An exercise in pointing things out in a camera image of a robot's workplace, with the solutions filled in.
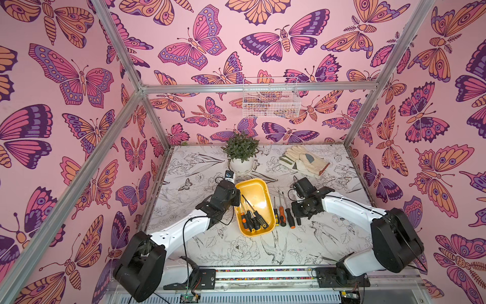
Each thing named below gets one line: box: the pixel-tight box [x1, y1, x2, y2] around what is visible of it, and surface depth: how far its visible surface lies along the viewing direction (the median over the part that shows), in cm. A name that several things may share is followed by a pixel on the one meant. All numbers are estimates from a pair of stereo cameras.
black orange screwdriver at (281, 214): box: [278, 190, 287, 227], surface depth 89 cm
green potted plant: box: [222, 131, 262, 163], surface depth 94 cm
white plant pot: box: [229, 155, 255, 174], surface depth 109 cm
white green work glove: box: [278, 155, 321, 179], surface depth 111 cm
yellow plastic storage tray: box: [234, 178, 276, 237], surface depth 89 cm
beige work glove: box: [284, 145, 331, 176], surface depth 112 cm
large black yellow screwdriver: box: [241, 194, 269, 229], surface depth 87 cm
